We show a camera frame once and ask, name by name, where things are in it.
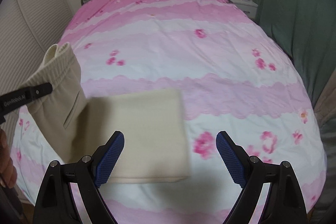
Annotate cream beige pants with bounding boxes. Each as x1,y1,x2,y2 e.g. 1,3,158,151
24,44,190,184

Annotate person's left hand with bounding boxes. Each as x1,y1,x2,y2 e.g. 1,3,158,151
0,129,17,189

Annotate white louvered wardrobe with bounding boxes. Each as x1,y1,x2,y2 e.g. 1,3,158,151
0,0,73,188

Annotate pink floral bed duvet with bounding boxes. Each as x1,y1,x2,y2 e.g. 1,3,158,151
10,0,328,224

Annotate white bedside table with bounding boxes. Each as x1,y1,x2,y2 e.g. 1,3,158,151
229,0,258,20

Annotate green curtain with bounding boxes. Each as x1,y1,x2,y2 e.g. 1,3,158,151
253,0,335,105

